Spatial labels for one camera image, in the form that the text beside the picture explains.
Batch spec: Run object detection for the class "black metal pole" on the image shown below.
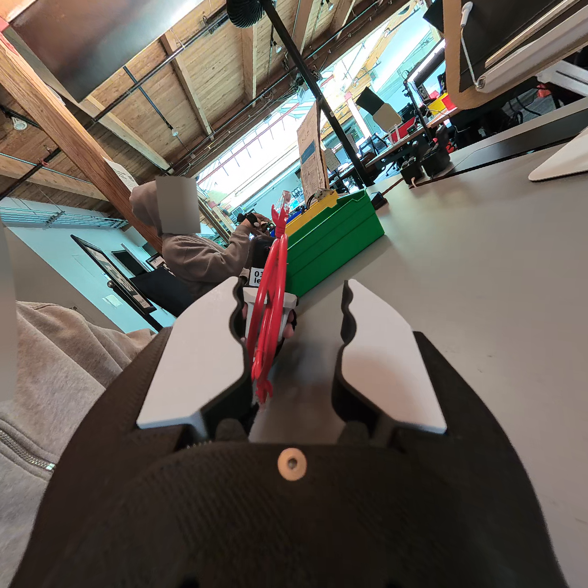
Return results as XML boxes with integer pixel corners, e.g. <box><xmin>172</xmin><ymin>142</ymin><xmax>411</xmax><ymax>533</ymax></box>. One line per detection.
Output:
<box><xmin>263</xmin><ymin>0</ymin><xmax>369</xmax><ymax>190</ymax></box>

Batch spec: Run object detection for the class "white paper sign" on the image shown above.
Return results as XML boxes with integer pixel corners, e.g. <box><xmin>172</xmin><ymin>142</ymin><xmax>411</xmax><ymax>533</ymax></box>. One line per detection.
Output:
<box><xmin>103</xmin><ymin>156</ymin><xmax>138</xmax><ymax>189</ymax></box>

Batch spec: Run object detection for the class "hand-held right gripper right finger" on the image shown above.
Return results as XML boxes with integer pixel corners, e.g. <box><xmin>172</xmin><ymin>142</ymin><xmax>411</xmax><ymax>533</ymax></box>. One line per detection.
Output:
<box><xmin>331</xmin><ymin>278</ymin><xmax>447</xmax><ymax>444</ymax></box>

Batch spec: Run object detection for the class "red network cable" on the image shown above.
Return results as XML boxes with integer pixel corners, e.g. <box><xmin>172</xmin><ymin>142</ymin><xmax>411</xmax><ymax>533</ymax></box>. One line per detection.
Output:
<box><xmin>246</xmin><ymin>190</ymin><xmax>292</xmax><ymax>405</ymax></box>

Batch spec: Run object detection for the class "brown cardboard sheet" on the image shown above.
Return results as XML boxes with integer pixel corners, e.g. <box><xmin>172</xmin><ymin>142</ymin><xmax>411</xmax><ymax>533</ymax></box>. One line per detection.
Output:
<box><xmin>296</xmin><ymin>102</ymin><xmax>332</xmax><ymax>197</ymax></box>

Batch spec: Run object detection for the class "black chair back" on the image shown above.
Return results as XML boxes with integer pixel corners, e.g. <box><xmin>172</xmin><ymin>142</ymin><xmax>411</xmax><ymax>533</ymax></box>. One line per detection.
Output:
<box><xmin>129</xmin><ymin>266</ymin><xmax>194</xmax><ymax>319</ymax></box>

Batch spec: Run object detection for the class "green plastic bin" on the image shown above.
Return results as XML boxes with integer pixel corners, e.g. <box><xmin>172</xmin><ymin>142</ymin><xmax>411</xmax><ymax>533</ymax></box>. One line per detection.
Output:
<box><xmin>285</xmin><ymin>188</ymin><xmax>386</xmax><ymax>298</ymax></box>

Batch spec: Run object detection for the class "red plastic crate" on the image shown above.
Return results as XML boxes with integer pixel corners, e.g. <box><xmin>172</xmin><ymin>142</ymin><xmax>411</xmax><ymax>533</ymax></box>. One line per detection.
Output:
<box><xmin>390</xmin><ymin>117</ymin><xmax>420</xmax><ymax>141</ymax></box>

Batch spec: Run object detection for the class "person's grey hoodie torso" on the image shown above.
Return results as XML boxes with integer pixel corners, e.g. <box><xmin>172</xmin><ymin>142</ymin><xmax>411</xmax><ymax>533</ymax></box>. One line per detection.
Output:
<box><xmin>0</xmin><ymin>301</ymin><xmax>159</xmax><ymax>588</ymax></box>

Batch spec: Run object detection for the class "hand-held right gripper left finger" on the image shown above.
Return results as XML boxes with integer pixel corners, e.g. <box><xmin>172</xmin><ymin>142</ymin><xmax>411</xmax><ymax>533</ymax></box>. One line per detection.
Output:
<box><xmin>136</xmin><ymin>276</ymin><xmax>255</xmax><ymax>444</ymax></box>

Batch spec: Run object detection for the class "yellow plastic bin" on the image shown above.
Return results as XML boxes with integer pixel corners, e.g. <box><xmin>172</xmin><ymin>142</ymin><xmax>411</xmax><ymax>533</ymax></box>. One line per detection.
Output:
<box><xmin>285</xmin><ymin>189</ymin><xmax>341</xmax><ymax>231</ymax></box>

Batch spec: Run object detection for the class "brown cardboard panel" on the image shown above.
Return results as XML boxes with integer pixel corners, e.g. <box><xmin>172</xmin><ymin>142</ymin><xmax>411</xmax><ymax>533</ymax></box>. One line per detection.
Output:
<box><xmin>442</xmin><ymin>0</ymin><xmax>588</xmax><ymax>112</ymax></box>

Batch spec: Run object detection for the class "black round fan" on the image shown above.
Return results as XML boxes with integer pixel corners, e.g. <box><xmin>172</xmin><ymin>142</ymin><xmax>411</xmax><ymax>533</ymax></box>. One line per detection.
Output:
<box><xmin>226</xmin><ymin>0</ymin><xmax>264</xmax><ymax>29</ymax></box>

